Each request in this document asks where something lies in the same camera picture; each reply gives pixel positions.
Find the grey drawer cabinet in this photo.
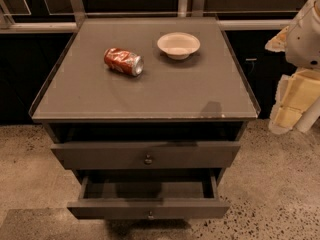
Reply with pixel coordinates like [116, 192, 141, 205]
[28, 16, 261, 185]

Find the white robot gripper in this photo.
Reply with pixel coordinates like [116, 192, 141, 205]
[265, 0, 320, 134]

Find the grey drawer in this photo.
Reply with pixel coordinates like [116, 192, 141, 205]
[51, 141, 240, 170]
[67, 169, 229, 220]

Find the white paper bowl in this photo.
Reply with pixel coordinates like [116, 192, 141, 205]
[157, 32, 201, 60]

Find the white post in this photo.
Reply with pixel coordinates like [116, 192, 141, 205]
[295, 97, 320, 133]

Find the metal railing frame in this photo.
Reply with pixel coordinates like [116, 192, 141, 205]
[1, 0, 307, 33]

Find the crushed red soda can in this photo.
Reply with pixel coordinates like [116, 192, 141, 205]
[104, 48, 144, 77]

